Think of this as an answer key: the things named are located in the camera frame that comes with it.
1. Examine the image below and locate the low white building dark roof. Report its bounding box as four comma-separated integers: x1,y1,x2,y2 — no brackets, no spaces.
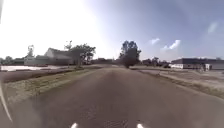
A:
170,57,224,71

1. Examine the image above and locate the grey paved lot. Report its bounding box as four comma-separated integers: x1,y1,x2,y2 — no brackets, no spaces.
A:
139,68,224,84

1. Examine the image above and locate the dry grass verge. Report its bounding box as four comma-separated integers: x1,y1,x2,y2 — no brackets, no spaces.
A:
129,65,224,100

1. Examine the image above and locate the pale house with grey roof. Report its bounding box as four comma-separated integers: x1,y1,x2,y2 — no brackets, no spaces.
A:
23,47,79,67

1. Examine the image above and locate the tall dark tree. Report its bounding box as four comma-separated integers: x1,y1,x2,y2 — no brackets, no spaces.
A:
118,40,142,69

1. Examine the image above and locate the pale side road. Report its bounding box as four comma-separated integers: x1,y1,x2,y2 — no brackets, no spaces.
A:
0,65,51,72

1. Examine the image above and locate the grass verge with bare patches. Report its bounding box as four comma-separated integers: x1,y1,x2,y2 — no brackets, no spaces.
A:
0,65,103,105

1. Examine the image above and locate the grey asphalt road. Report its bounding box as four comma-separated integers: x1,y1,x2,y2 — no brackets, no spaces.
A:
0,64,224,128

